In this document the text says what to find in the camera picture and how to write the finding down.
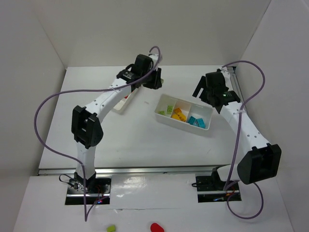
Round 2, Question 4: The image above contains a white divided tray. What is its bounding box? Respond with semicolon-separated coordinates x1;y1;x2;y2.
154;94;213;136
112;92;135;114

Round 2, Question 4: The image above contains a teal lego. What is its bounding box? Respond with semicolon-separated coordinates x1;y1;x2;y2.
187;116;196;125
194;118;206;129

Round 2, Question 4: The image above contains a small yellow lego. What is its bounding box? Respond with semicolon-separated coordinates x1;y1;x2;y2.
174;108;182;114

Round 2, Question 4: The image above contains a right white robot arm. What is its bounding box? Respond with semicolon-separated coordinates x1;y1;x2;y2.
193;71;282;185

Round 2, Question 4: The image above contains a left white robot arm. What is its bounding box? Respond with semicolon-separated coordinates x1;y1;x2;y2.
71;54;162;190

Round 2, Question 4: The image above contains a red piece outside front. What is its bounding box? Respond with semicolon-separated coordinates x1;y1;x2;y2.
150;223;165;232

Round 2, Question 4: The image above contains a green lego outside front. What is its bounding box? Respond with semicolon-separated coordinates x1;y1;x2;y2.
106;225;116;232

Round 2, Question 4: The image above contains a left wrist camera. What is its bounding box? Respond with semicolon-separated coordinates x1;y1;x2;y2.
149;54;162;64

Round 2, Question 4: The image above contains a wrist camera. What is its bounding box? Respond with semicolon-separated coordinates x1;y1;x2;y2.
149;54;162;64
217;69;230;85

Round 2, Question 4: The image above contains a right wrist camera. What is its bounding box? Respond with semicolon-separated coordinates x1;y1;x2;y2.
217;69;230;85

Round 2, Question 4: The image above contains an aluminium right rail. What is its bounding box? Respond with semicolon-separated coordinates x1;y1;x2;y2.
226;65;264;167

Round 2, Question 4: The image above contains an aluminium rail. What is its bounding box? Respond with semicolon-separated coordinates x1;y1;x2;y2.
37;164;266;176
226;65;264;167

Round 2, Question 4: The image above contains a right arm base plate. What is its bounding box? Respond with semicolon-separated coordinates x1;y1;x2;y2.
191;168;241;203

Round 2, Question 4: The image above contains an aluminium front rail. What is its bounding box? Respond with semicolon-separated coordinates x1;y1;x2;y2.
37;164;266;176

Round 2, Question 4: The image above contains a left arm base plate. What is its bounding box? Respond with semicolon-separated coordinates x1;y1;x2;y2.
64;178;112;205

